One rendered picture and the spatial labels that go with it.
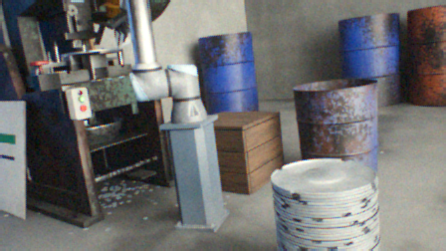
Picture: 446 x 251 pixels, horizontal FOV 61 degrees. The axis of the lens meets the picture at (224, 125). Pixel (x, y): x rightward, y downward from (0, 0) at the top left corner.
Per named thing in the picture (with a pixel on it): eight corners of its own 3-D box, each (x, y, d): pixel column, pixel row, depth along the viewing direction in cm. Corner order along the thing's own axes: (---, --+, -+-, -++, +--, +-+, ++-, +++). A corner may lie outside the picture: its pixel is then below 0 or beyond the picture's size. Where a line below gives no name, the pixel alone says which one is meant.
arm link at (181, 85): (203, 95, 151) (198, 61, 149) (169, 100, 148) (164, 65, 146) (197, 93, 163) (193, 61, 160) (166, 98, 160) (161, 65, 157)
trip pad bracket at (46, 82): (68, 114, 171) (59, 70, 167) (47, 118, 164) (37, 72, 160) (61, 113, 175) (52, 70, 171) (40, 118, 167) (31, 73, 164)
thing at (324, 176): (305, 156, 128) (304, 154, 128) (392, 167, 109) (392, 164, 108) (251, 185, 108) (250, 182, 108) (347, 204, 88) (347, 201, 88)
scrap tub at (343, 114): (391, 165, 207) (388, 77, 198) (366, 192, 175) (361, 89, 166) (319, 158, 233) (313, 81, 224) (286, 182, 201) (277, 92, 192)
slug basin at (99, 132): (137, 134, 214) (134, 118, 212) (84, 151, 188) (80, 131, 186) (102, 132, 235) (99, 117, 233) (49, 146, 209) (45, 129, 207)
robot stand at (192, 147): (230, 212, 171) (218, 114, 163) (215, 232, 154) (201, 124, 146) (192, 211, 178) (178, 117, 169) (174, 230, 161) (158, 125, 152)
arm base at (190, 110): (212, 116, 162) (209, 92, 160) (198, 123, 148) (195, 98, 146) (180, 117, 167) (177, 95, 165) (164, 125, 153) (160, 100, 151)
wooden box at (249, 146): (285, 170, 218) (280, 111, 211) (250, 195, 188) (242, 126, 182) (228, 165, 242) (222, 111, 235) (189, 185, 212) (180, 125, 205)
